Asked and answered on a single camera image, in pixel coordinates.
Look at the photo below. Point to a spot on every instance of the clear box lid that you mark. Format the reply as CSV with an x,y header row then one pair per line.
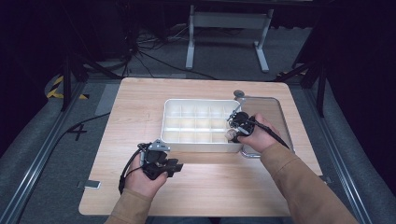
x,y
267,109

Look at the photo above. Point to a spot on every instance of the person's left hand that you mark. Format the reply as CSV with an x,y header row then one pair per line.
x,y
144,183

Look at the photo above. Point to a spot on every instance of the person's right hand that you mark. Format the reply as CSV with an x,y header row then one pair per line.
x,y
260,137

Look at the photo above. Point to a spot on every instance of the beige sock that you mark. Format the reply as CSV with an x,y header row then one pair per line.
x,y
231,134

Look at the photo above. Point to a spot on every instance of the white compartment organizer box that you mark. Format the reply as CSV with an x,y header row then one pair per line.
x,y
193,124

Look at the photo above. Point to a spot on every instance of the aluminium floor rail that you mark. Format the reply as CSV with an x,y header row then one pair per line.
x,y
339,155
37,161

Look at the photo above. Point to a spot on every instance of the grey metal stand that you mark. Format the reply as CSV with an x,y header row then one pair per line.
x,y
229,21

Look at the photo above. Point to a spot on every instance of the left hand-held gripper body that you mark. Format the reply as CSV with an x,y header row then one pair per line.
x,y
154,157

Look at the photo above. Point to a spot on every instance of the yellow and black floor tape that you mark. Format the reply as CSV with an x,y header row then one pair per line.
x,y
53,91

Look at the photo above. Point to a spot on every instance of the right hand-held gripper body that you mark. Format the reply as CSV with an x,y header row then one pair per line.
x,y
242,122

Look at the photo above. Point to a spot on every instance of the black tape floor mark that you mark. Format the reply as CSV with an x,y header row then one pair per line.
x,y
77,130

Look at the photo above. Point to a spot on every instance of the black tripod stand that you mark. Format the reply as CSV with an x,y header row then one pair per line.
x,y
66,81
320,87

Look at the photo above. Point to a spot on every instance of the round grey table knob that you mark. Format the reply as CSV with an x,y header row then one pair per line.
x,y
238,93

